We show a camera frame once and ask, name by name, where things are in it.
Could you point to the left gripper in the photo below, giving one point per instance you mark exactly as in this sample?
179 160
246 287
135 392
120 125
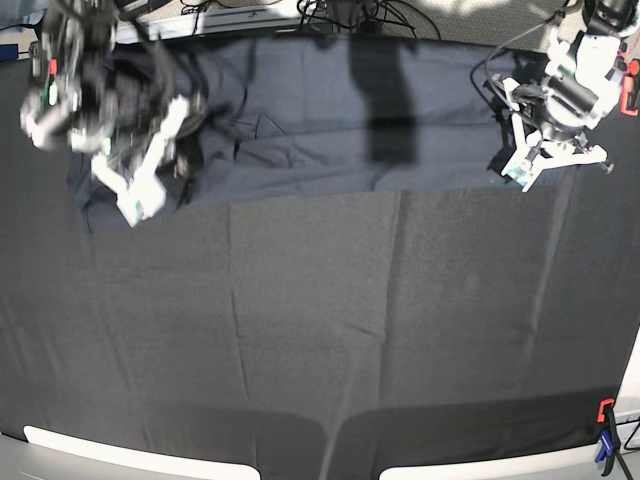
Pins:
558 112

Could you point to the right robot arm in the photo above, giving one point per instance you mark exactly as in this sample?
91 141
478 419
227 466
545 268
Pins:
71 34

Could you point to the black table cover cloth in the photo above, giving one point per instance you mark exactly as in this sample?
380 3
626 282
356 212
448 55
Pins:
318 338

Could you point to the blue orange clamp near right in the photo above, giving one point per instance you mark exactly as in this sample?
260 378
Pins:
610 446

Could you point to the dark navy t-shirt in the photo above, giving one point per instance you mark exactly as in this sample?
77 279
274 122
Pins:
297 116

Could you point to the orange clamp far right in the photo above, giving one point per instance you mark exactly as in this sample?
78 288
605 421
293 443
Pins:
629 101

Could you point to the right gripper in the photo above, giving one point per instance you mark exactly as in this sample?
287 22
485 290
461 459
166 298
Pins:
121 107

